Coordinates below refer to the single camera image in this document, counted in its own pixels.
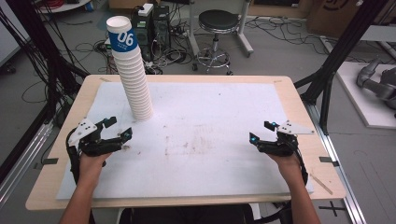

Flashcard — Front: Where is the black metal frame strut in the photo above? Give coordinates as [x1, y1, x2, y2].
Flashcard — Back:
[293, 0, 391, 135]

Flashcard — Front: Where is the tangle of floor cables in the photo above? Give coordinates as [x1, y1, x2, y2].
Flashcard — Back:
[92, 6, 200, 76]

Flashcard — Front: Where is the stack of white paper cups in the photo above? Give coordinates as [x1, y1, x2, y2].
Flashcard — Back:
[106, 15, 154, 122]

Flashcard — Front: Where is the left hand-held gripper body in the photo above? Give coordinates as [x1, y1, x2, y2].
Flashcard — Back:
[65, 117, 125, 158]

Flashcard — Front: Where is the white round table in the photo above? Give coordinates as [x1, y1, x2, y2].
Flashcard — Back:
[36, 0, 93, 15]

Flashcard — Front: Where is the aluminium rail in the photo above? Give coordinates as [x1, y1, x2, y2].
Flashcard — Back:
[0, 120, 54, 208]
[304, 102, 369, 224]

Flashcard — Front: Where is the white table mat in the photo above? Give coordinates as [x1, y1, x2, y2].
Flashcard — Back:
[56, 81, 315, 201]

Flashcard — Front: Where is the white floor board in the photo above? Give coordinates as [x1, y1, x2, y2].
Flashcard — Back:
[335, 61, 396, 131]

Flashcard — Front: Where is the black round stool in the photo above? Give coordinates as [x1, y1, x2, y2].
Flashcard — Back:
[191, 8, 241, 77]

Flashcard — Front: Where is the black frame with cables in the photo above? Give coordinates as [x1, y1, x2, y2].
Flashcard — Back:
[0, 0, 90, 125]

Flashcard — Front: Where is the thin wooden stick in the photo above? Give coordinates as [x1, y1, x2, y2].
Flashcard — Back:
[309, 173, 333, 196]

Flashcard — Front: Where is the black tape cross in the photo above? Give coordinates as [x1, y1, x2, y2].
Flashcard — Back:
[318, 200, 347, 218]

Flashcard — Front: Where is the white power box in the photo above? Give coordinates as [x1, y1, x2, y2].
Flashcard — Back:
[137, 3, 155, 18]

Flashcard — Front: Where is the brown cardboard box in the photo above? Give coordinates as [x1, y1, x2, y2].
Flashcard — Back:
[305, 0, 396, 39]

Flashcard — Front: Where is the light wooden table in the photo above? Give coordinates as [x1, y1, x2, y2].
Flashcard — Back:
[24, 74, 347, 212]

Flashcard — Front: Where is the black computer tower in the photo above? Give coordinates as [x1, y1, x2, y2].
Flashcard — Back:
[151, 4, 172, 51]
[132, 12, 154, 63]

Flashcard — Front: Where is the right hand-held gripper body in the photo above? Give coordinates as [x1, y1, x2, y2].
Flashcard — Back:
[257, 119, 316, 158]

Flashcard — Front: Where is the person's right hand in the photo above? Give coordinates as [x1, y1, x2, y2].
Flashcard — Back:
[266, 152, 303, 180]

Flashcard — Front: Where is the person's left hand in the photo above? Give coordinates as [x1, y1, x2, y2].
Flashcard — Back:
[78, 150, 114, 181]

